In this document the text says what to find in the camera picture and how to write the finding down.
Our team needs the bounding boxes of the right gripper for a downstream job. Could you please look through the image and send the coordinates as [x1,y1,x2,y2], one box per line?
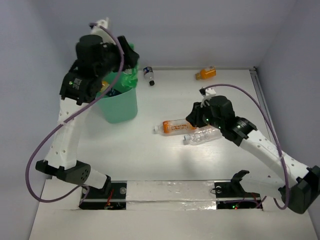
[185,99,224,130]

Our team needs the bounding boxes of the clear bottle orange label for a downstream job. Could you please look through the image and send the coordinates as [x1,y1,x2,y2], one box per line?
[153,119,197,136]

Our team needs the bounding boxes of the green Sprite bottle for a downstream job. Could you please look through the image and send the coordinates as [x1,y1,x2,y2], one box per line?
[120,42,140,90]

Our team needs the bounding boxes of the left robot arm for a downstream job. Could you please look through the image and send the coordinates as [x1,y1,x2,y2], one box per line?
[35,34,139,198]

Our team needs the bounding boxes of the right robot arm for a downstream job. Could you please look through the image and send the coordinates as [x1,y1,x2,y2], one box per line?
[186,95,320,214]

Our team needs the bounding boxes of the green plastic bin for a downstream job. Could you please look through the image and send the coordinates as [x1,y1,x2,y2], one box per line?
[97,74,138,124]

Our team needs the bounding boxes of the clear empty water bottle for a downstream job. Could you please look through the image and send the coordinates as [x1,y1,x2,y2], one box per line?
[183,125,222,145]

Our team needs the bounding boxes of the clear Pepsi bottle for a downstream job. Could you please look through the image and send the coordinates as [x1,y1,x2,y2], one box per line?
[143,66,155,86]

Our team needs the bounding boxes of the amber ribbed orange bottle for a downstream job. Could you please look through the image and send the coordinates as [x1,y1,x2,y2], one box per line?
[195,66,217,81]

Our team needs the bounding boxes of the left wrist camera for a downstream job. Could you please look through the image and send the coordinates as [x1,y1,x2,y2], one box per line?
[89,17,110,35]

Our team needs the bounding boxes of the aluminium rail right edge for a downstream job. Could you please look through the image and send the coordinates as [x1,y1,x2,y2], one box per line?
[249,67,279,149]

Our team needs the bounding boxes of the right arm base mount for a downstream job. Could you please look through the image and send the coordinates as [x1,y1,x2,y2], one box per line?
[210,170,263,210]

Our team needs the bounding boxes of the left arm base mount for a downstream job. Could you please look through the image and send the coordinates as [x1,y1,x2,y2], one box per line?
[79,177,128,210]

